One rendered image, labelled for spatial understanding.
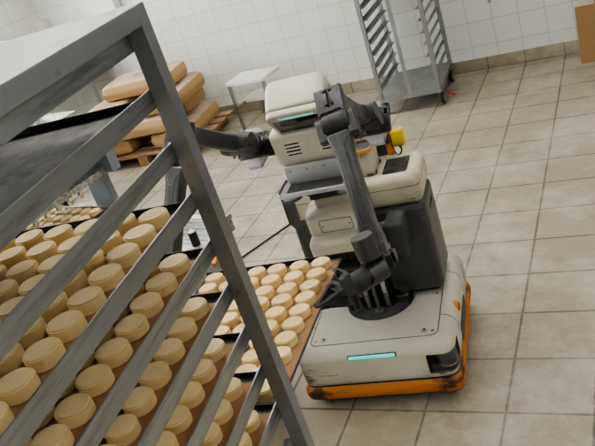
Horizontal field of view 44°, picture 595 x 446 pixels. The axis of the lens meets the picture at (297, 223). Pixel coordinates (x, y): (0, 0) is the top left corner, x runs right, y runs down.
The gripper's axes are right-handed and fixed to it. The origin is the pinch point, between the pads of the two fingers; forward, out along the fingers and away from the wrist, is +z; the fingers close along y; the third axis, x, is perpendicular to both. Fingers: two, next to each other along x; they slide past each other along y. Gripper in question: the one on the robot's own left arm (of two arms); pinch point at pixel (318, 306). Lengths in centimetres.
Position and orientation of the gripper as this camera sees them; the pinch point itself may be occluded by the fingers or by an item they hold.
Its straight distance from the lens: 176.4
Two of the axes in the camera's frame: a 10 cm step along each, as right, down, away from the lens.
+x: -4.4, -1.9, 8.8
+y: 3.5, 8.6, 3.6
